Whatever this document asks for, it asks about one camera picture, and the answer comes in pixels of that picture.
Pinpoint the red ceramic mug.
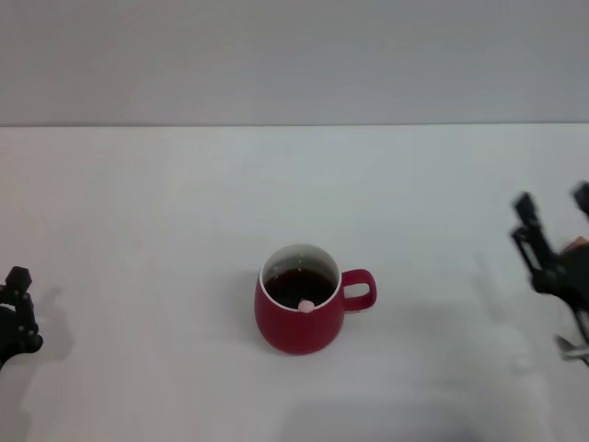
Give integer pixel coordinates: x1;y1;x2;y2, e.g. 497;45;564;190
253;243;378;356

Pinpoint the dark brown coffee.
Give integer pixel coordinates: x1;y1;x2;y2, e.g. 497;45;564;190
264;267;340;310

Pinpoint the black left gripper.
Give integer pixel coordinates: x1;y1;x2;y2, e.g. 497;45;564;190
0;265;44;370

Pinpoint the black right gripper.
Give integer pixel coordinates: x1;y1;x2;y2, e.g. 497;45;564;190
510;181;589;344

